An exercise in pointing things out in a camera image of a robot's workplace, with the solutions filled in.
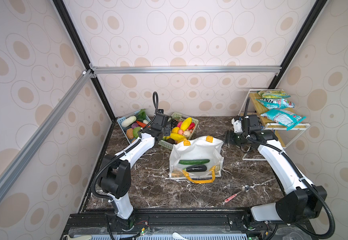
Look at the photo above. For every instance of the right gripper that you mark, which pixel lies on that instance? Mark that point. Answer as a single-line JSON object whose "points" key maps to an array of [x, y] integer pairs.
{"points": [[229, 137]]}

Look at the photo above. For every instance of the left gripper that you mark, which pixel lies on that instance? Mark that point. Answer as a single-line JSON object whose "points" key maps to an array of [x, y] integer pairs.
{"points": [[167, 130]]}

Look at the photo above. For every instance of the green cucumber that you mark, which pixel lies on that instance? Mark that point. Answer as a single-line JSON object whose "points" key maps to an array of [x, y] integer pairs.
{"points": [[194, 162]]}

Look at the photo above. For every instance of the white grocery bag yellow handles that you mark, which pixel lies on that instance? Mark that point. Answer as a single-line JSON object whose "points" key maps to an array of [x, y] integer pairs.
{"points": [[206, 147]]}

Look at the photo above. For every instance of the dark purple eggplant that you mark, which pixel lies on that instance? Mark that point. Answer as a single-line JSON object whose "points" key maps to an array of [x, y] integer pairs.
{"points": [[196, 168]]}

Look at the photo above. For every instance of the orange-red carrot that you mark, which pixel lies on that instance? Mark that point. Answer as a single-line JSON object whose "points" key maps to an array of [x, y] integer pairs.
{"points": [[141, 124]]}

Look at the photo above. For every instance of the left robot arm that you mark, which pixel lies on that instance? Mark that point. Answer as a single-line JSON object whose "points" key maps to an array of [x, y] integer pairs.
{"points": [[114, 179]]}

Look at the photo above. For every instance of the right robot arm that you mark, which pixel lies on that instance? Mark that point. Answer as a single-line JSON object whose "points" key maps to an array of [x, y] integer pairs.
{"points": [[302, 199]]}

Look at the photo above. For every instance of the teal snack bag middle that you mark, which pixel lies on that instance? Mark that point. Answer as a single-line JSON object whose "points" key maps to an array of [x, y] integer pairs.
{"points": [[276, 103]]}

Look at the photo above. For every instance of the teal snack bag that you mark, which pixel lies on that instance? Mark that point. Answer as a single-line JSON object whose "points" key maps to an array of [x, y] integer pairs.
{"points": [[276, 103], [283, 117]]}

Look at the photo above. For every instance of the yellow-green snack bag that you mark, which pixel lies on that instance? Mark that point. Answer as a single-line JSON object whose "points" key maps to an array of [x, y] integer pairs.
{"points": [[273, 94]]}

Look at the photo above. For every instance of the teal snack bag front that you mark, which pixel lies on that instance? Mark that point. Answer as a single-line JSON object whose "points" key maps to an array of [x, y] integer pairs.
{"points": [[283, 117]]}

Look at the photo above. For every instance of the green plastic basket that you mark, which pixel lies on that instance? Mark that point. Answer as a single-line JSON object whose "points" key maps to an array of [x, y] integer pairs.
{"points": [[177, 119]]}

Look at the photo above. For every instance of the lying yellow mango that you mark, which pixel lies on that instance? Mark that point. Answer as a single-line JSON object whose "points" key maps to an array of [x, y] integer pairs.
{"points": [[177, 137]]}

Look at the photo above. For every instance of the green leafy vegetable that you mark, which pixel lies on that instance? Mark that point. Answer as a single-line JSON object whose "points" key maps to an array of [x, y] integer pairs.
{"points": [[141, 116]]}

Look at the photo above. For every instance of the tall yellow mango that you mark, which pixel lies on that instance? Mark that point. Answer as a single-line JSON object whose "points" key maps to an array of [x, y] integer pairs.
{"points": [[186, 123]]}

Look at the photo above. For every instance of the green cabbage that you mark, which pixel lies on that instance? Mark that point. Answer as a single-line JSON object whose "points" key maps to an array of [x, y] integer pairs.
{"points": [[136, 132]]}

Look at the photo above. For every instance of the purple cabbage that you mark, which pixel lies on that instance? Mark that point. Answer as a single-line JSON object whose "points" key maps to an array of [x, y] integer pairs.
{"points": [[134, 125]]}

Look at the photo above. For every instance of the blue plastic basket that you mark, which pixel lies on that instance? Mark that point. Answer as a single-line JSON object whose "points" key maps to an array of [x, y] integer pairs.
{"points": [[119, 121]]}

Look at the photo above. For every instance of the orange potato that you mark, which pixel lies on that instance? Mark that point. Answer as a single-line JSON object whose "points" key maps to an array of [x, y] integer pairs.
{"points": [[130, 133]]}

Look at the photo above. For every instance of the white radish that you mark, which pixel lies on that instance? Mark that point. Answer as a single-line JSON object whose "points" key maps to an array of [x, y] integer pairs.
{"points": [[128, 121]]}

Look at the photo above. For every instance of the pink handled spoon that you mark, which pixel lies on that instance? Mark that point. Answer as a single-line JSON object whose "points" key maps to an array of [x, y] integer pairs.
{"points": [[243, 189]]}

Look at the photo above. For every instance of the horizontal aluminium rail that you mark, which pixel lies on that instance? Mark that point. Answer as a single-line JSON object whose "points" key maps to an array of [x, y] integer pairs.
{"points": [[180, 70]]}

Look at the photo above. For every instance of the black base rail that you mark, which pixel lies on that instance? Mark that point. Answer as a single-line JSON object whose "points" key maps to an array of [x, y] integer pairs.
{"points": [[177, 225]]}

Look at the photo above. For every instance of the diagonal aluminium rail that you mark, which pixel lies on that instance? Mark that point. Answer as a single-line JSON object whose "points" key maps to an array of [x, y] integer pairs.
{"points": [[22, 159]]}

